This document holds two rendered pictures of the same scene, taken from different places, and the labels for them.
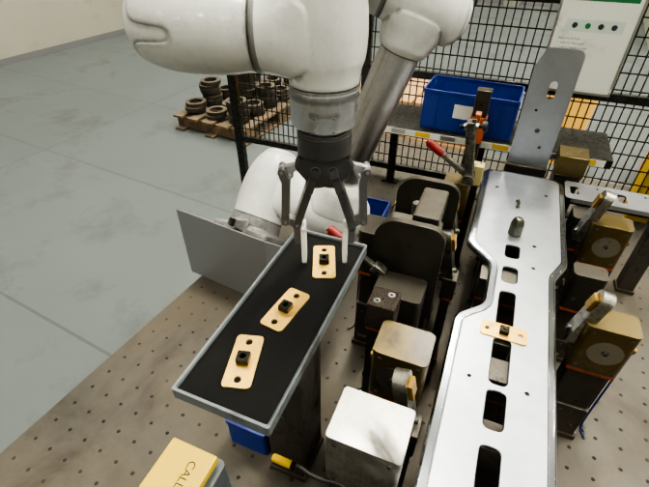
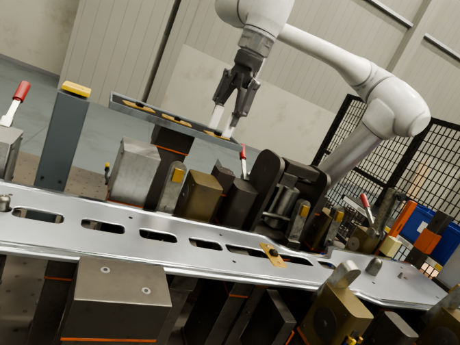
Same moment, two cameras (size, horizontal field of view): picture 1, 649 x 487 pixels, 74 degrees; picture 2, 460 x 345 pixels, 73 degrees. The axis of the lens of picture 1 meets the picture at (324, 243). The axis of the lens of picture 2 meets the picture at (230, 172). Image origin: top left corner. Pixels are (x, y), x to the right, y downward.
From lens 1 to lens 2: 0.72 m
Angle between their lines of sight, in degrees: 43
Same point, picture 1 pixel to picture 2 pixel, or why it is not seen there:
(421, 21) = (385, 107)
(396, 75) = (359, 137)
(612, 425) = not seen: outside the picture
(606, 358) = (324, 328)
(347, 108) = (256, 37)
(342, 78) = (259, 20)
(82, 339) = not seen: hidden behind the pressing
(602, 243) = (442, 332)
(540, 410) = (227, 266)
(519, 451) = (183, 251)
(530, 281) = not seen: hidden behind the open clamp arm
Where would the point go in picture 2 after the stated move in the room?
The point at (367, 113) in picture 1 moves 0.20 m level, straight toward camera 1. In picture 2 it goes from (333, 155) to (302, 144)
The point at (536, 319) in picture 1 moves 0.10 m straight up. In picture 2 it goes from (304, 274) to (326, 237)
